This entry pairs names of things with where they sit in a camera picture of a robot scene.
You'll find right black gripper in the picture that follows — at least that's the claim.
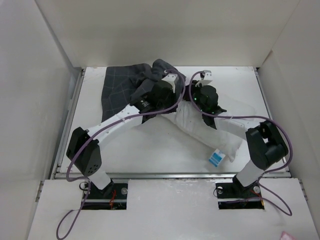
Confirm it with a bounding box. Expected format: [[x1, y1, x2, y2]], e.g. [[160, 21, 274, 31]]
[[181, 79, 207, 113]]

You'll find dark grey checked pillowcase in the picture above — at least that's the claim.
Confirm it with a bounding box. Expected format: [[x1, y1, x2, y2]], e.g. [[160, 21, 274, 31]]
[[101, 58, 177, 122]]

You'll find white pillow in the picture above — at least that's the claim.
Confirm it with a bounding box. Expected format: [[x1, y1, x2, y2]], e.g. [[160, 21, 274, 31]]
[[162, 100, 243, 163]]

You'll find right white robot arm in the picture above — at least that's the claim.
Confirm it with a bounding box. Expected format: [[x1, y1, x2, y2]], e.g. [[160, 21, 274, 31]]
[[188, 80, 289, 197]]

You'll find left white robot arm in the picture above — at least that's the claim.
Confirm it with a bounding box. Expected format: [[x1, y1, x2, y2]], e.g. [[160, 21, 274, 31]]
[[66, 79, 186, 199]]

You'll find blue white pillow label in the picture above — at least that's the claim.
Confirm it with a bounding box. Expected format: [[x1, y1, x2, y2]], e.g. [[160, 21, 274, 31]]
[[208, 149, 226, 168]]

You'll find pink object in corner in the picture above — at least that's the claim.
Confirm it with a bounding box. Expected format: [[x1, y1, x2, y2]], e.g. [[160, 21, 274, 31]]
[[280, 231, 296, 240]]

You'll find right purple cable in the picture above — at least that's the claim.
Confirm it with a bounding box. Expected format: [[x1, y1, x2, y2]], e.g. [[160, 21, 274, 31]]
[[188, 71, 293, 217]]

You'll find purple cable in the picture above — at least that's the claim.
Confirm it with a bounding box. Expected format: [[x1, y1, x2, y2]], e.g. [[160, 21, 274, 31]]
[[56, 69, 187, 240], [188, 71, 293, 217]]

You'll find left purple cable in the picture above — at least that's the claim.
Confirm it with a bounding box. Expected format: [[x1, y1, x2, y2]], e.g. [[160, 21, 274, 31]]
[[56, 69, 187, 240]]

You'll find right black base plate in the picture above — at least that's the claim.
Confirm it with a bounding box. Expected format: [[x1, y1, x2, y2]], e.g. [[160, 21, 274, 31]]
[[215, 182, 265, 210]]

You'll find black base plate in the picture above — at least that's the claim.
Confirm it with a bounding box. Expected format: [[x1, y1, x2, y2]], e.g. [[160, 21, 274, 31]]
[[215, 182, 265, 210], [82, 182, 128, 210]]

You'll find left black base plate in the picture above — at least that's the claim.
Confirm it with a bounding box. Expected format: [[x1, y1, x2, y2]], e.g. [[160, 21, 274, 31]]
[[82, 182, 128, 210]]

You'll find aluminium rail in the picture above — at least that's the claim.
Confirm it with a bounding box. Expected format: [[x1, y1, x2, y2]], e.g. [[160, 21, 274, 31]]
[[53, 171, 292, 180]]

